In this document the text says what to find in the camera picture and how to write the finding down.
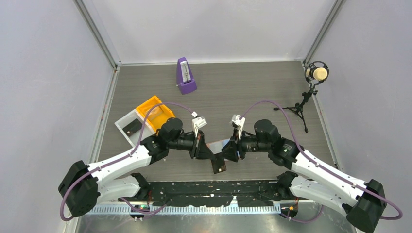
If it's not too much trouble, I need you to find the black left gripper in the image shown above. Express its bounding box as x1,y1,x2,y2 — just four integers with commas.
168,129,215,160

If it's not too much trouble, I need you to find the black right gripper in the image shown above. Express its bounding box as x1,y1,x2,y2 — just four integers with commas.
219,127,271,162

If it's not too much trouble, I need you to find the orange leather card holder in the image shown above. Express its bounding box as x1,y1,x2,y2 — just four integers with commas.
207,139,230,154

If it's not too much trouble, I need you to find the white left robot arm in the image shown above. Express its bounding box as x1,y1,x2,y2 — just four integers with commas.
58,116,215,221

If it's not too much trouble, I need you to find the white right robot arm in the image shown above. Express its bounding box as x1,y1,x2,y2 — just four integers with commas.
222,115,387,233

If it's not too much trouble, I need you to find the card in yellow bin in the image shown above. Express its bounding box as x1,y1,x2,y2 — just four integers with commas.
146,106,163,120

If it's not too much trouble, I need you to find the black card in white bin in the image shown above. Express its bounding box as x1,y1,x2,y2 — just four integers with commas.
122,119,142,137

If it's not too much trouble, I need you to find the yellow plastic bin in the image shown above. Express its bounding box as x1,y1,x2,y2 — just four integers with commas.
136,95,175,133

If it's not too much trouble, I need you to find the white plastic bin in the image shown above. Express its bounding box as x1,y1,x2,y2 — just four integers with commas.
115,109,144,147

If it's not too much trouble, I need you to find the purple metronome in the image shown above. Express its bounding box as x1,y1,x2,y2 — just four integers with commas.
176,57,197,95

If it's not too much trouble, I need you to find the black microphone tripod stand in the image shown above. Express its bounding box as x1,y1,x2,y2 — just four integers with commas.
282,84,318,133

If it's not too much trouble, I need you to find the beige foam microphone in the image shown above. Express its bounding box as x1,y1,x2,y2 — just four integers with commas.
305,61,329,84

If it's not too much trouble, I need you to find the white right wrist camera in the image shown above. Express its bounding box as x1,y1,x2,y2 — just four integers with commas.
231,115,245,140

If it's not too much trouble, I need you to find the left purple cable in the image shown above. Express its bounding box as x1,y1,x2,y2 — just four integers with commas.
60,102,198,222

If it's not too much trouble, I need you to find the purple cable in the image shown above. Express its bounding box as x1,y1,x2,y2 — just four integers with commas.
60,102,198,222
240,100,404,224

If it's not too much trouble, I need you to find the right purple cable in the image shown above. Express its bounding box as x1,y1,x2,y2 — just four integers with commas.
240,100,404,224

